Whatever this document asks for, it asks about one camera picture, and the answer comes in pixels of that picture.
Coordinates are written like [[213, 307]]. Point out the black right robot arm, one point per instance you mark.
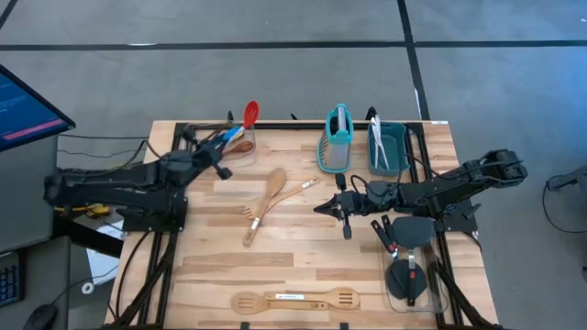
[[440, 188]]

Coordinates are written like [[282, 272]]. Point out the black spatula fan-shaped head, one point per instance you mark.
[[396, 286]]

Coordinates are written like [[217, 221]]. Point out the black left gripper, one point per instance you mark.
[[208, 153]]

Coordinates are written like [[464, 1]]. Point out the black computer mouse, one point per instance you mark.
[[41, 317]]

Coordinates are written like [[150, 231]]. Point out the light wooden solid spoon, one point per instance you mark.
[[277, 179]]

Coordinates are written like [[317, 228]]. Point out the red silicone spoon steel shaft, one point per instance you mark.
[[251, 113]]

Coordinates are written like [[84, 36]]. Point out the black aluminium rig frame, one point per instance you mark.
[[298, 124]]

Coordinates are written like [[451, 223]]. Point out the small clear plastic bin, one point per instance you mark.
[[247, 160]]

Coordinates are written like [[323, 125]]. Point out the white paper sheet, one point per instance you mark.
[[103, 268]]

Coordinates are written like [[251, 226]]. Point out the black stand leg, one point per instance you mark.
[[87, 236]]

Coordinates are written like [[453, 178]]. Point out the black keyboard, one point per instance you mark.
[[10, 279]]

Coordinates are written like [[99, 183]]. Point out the light wooden fork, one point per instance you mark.
[[298, 189]]

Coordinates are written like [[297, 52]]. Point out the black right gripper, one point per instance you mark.
[[358, 203]]

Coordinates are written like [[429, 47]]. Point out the dark wooden spoon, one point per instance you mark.
[[243, 147]]

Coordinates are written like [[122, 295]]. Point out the black spatula round head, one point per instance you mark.
[[413, 231]]

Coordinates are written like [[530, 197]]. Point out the slotted wooden spoon burnt logo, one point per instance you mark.
[[245, 303]]

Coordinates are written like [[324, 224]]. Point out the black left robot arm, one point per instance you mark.
[[114, 183]]

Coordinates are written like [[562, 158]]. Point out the teal plastic bin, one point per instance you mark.
[[396, 151]]

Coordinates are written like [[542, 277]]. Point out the grey equipment corner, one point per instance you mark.
[[573, 179]]

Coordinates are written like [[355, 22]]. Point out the steel box grater teal trim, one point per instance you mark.
[[335, 160]]

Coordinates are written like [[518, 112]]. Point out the slotted wooden spoon white label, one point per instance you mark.
[[344, 298]]

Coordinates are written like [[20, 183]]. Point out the large clear plastic bin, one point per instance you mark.
[[435, 284]]

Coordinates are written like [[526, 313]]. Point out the computer monitor blue screen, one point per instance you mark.
[[27, 114]]

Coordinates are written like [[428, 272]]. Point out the white tape roll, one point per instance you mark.
[[83, 288]]

